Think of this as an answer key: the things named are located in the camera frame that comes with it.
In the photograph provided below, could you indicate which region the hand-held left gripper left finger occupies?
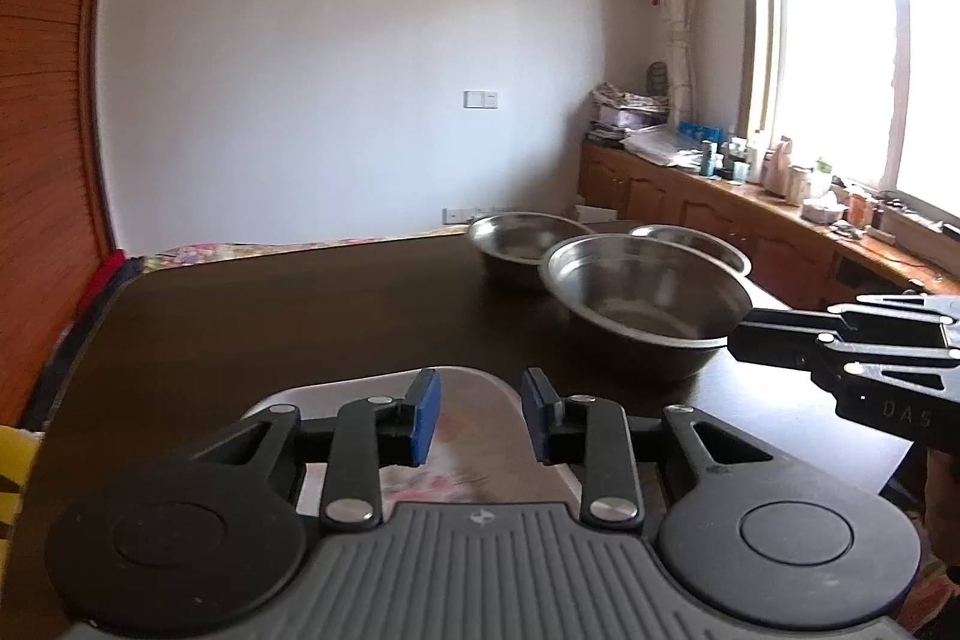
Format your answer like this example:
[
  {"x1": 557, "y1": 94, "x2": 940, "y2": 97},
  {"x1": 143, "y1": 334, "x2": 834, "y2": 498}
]
[{"x1": 187, "y1": 368, "x2": 441, "y2": 531}]

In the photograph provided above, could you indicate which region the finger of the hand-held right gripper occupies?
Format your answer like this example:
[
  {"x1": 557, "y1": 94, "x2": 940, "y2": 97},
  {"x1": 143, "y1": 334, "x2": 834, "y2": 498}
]
[
  {"x1": 741, "y1": 293, "x2": 960, "y2": 335},
  {"x1": 726, "y1": 326, "x2": 960, "y2": 395}
]

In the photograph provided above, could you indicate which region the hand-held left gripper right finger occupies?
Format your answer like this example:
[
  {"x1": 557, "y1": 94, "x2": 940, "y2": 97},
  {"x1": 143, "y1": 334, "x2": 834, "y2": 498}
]
[{"x1": 523, "y1": 368, "x2": 777, "y2": 531}]

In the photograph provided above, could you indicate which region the white floral rectangular plate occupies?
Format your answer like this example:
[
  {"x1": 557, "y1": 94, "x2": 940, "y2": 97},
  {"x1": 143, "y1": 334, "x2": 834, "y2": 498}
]
[{"x1": 240, "y1": 366, "x2": 582, "y2": 525}]

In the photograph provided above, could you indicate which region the medium stainless steel bowl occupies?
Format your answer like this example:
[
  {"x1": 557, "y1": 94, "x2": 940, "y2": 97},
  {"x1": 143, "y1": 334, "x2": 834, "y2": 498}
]
[
  {"x1": 628, "y1": 224, "x2": 752, "y2": 277},
  {"x1": 466, "y1": 211, "x2": 597, "y2": 290}
]

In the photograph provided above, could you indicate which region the large stainless steel bowl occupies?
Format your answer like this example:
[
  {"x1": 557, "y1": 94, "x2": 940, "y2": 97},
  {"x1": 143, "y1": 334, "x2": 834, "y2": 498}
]
[{"x1": 540, "y1": 233, "x2": 753, "y2": 384}]

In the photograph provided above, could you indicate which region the person's right hand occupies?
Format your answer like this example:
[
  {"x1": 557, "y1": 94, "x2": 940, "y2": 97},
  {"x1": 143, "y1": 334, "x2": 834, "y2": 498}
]
[{"x1": 924, "y1": 449, "x2": 960, "y2": 566}]

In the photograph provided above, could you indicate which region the tissue box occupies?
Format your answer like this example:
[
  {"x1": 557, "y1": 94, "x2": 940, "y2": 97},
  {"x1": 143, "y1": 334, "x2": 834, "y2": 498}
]
[{"x1": 801, "y1": 196, "x2": 847, "y2": 223}]

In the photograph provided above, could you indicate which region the pink flask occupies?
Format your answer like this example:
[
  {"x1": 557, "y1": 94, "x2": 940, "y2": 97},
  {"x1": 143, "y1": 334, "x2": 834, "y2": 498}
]
[{"x1": 765, "y1": 137, "x2": 794, "y2": 195}]

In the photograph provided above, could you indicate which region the brown wooden cabinet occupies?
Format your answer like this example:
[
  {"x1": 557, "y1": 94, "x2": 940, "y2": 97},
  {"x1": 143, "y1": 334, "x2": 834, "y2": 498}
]
[{"x1": 579, "y1": 141, "x2": 960, "y2": 311}]

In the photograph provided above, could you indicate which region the cluster of toiletry bottles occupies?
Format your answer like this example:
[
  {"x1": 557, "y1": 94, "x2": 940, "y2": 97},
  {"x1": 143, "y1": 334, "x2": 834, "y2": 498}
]
[{"x1": 679, "y1": 119, "x2": 837, "y2": 206}]

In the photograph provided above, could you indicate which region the clear plastic bag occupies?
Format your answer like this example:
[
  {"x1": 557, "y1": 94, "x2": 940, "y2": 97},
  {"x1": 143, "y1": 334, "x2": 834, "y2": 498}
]
[{"x1": 624, "y1": 124, "x2": 706, "y2": 169}]

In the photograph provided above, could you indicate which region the floral blanket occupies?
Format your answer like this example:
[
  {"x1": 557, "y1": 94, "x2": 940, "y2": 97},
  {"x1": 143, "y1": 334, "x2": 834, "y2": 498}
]
[{"x1": 142, "y1": 231, "x2": 466, "y2": 274}]

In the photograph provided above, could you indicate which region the purple box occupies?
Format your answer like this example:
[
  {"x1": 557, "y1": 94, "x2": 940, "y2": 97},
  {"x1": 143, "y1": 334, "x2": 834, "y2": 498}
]
[{"x1": 596, "y1": 107, "x2": 665, "y2": 131}]

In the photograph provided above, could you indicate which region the stack of newspapers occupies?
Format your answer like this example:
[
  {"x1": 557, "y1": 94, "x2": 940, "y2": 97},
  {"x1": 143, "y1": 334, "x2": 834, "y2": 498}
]
[{"x1": 592, "y1": 83, "x2": 668, "y2": 112}]

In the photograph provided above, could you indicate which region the wood framed window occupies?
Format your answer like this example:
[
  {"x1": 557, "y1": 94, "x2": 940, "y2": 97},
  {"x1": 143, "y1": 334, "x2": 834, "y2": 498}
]
[{"x1": 739, "y1": 0, "x2": 960, "y2": 236}]

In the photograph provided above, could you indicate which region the red cloth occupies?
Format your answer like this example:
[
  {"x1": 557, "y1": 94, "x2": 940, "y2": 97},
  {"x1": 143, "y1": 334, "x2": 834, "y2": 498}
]
[{"x1": 75, "y1": 250, "x2": 125, "y2": 341}]

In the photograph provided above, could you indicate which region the yellow cloth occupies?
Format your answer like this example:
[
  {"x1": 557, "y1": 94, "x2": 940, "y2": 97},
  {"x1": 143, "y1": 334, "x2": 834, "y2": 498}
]
[{"x1": 0, "y1": 426, "x2": 46, "y2": 536}]

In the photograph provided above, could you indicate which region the brown slatted wooden wardrobe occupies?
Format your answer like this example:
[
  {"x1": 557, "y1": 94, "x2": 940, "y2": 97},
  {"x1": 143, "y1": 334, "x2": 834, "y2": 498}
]
[{"x1": 0, "y1": 0, "x2": 125, "y2": 431}]

